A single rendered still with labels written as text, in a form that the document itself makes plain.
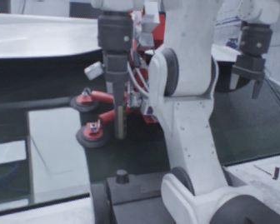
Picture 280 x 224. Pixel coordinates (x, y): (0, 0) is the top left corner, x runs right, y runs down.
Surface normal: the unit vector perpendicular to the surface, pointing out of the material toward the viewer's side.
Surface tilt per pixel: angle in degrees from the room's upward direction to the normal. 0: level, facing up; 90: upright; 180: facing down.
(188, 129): 60
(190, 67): 86
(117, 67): 102
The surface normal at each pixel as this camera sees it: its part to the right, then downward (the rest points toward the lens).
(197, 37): 0.29, 0.37
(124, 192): 0.21, -0.55
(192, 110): 0.25, -0.32
